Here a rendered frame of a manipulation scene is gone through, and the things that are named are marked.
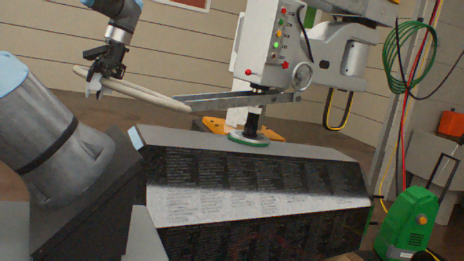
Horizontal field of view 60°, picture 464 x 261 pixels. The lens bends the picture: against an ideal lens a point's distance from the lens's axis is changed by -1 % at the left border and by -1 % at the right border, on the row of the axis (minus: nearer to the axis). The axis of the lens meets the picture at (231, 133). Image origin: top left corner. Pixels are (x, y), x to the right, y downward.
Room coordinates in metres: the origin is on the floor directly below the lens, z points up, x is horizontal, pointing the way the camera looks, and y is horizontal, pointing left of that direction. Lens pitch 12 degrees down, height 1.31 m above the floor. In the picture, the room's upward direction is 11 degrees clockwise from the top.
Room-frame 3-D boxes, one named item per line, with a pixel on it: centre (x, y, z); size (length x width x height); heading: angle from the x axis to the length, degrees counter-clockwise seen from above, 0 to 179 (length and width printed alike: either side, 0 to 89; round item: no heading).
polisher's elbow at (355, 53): (2.44, -0.60, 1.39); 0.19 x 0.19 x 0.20
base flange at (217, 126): (2.82, -0.07, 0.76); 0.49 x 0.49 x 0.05; 20
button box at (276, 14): (1.89, -0.11, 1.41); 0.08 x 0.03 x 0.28; 129
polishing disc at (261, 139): (2.02, -0.09, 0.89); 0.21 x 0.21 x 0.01
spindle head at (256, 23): (2.07, -0.15, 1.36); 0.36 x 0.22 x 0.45; 129
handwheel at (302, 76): (2.00, -0.26, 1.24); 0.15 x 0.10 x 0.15; 129
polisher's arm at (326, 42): (2.26, -0.40, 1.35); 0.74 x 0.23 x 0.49; 129
